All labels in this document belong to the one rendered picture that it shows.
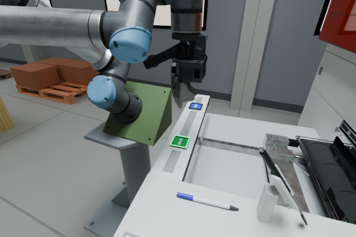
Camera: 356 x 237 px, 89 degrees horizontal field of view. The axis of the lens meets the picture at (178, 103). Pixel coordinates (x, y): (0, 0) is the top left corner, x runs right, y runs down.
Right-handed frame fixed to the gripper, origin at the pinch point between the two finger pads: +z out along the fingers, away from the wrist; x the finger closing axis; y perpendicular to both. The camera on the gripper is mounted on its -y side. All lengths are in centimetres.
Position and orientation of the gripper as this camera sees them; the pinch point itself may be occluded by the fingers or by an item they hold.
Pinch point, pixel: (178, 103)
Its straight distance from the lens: 54.3
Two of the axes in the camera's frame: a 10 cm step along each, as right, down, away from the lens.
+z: 0.0, 8.9, 4.7
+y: 9.6, 1.3, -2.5
